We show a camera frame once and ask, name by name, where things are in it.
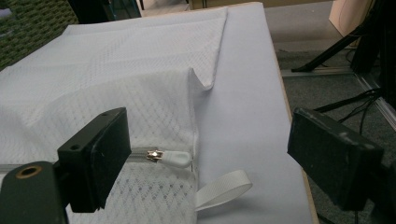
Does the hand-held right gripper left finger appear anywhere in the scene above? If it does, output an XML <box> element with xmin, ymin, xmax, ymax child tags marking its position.
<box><xmin>57</xmin><ymin>106</ymin><xmax>133</xmax><ymax>214</ymax></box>

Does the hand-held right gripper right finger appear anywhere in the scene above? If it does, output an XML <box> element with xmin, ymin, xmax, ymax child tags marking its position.
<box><xmin>287</xmin><ymin>106</ymin><xmax>385</xmax><ymax>212</ymax></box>

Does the white mesh laundry bag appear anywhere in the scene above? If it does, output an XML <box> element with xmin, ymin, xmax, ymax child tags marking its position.
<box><xmin>0</xmin><ymin>7</ymin><xmax>254</xmax><ymax>224</ymax></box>

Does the green woven basket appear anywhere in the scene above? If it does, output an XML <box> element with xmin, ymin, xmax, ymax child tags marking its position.
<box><xmin>0</xmin><ymin>0</ymin><xmax>79</xmax><ymax>72</ymax></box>

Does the black metal stand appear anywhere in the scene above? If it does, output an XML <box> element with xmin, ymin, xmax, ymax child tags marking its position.
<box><xmin>290</xmin><ymin>0</ymin><xmax>396</xmax><ymax>101</ymax></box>

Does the grey cabinet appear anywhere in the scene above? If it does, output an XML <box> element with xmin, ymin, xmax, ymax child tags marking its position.
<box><xmin>102</xmin><ymin>0</ymin><xmax>142</xmax><ymax>20</ymax></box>

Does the black floor cable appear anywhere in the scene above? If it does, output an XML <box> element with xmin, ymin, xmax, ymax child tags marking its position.
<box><xmin>314</xmin><ymin>88</ymin><xmax>382</xmax><ymax>134</ymax></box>

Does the metal floor rail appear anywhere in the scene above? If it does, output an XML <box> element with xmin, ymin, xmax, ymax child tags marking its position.
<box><xmin>279</xmin><ymin>67</ymin><xmax>356</xmax><ymax>78</ymax></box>
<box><xmin>354</xmin><ymin>73</ymin><xmax>396</xmax><ymax>132</ymax></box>

